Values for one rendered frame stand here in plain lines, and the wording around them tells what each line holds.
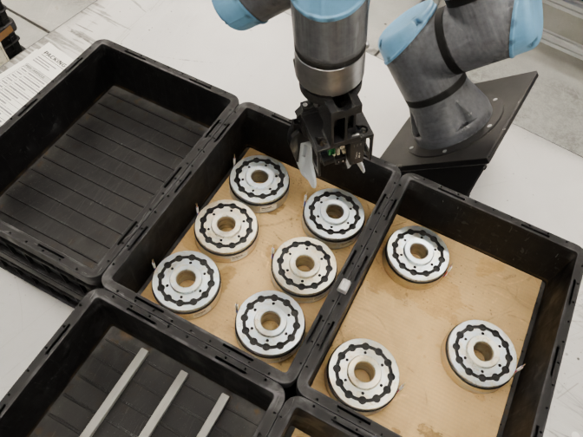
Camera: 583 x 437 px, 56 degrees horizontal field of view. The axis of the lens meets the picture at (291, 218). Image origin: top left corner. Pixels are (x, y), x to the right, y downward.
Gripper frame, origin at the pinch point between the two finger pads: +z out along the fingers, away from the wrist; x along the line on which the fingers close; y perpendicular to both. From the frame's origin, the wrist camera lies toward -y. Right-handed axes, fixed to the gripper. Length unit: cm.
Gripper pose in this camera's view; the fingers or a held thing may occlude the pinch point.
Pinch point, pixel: (326, 164)
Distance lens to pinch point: 79.6
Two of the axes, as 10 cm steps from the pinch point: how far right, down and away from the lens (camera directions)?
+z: 0.7, 4.9, 8.7
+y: 3.1, 8.2, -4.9
